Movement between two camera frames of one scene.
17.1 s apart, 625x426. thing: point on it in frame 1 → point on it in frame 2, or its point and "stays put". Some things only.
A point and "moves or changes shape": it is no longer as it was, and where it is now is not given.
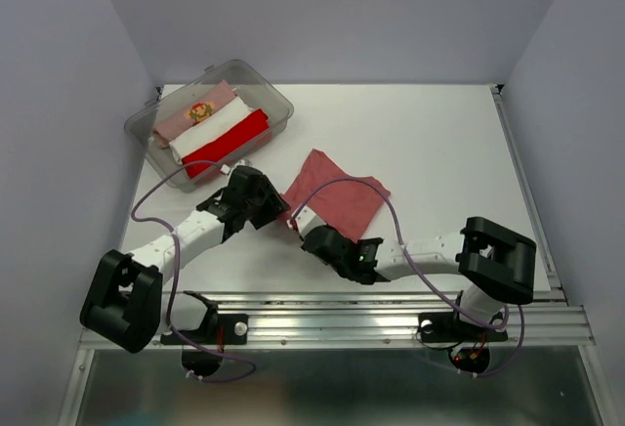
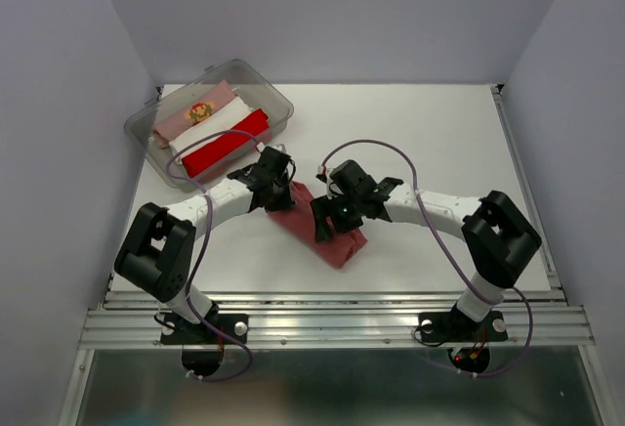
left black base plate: x=229 y=329 stays put
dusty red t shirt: x=349 y=205 moves or changes shape
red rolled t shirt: x=220 y=148 stays put
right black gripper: x=329 y=228 → x=323 y=208
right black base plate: x=449 y=327 stays put
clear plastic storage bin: x=203 y=125 stays put
